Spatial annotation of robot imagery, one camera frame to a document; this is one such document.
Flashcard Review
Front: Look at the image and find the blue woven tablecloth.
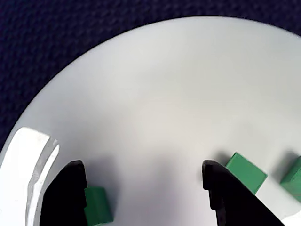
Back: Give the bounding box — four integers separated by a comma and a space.
0, 0, 301, 156

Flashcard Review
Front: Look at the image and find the green cube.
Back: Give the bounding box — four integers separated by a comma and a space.
279, 155, 301, 203
225, 152, 269, 195
84, 186, 114, 226

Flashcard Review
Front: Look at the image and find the white round plate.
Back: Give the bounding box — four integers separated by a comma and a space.
0, 16, 301, 226

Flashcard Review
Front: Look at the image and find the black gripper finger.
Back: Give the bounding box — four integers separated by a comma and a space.
39, 160, 89, 226
202, 160, 287, 226

